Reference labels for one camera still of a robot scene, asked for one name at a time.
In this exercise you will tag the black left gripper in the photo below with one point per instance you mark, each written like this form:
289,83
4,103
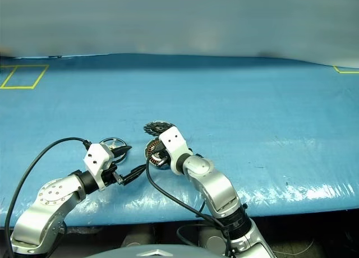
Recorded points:
110,176

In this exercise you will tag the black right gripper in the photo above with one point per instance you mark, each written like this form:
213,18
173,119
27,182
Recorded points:
162,154

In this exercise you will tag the round motor housing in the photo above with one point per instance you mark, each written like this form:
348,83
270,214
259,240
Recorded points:
152,157

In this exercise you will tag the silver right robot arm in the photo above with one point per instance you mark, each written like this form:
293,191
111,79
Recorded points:
216,185

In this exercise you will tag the blue plastic table cover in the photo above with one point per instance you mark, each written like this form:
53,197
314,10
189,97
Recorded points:
224,115

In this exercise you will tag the grey rounded shape under table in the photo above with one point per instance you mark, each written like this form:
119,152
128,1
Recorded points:
133,239
210,241

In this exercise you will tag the grey robot torso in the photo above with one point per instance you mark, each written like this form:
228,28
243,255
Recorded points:
154,253

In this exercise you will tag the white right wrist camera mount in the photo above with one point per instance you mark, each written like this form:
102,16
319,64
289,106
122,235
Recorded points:
174,143

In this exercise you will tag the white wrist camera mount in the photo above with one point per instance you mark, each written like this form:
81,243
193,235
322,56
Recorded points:
96,157
174,143

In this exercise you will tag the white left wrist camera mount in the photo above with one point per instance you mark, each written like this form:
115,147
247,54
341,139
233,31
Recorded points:
96,157

